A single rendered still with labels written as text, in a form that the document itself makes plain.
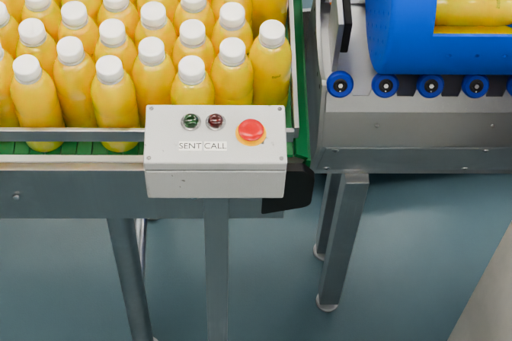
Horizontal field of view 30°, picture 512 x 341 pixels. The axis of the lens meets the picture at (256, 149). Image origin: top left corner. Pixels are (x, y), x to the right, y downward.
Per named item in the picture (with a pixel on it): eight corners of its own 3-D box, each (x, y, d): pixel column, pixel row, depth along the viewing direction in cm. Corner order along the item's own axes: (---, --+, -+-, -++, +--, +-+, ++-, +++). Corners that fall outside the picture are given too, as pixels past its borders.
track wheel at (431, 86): (446, 73, 156) (443, 70, 158) (418, 73, 156) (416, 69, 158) (444, 99, 158) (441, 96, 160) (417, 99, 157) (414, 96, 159)
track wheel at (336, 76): (354, 72, 156) (353, 69, 158) (327, 72, 155) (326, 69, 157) (353, 99, 157) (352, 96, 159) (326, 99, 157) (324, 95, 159)
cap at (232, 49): (239, 41, 147) (240, 33, 146) (248, 60, 145) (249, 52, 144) (216, 48, 146) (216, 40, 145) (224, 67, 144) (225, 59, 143)
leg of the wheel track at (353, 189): (339, 312, 239) (372, 186, 186) (316, 312, 239) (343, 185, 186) (337, 291, 242) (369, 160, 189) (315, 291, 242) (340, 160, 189)
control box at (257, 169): (283, 199, 141) (287, 162, 132) (147, 199, 140) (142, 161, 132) (281, 141, 146) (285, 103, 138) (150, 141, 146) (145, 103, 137)
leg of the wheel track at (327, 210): (335, 262, 246) (366, 125, 194) (313, 262, 246) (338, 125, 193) (334, 241, 250) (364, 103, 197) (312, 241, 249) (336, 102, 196)
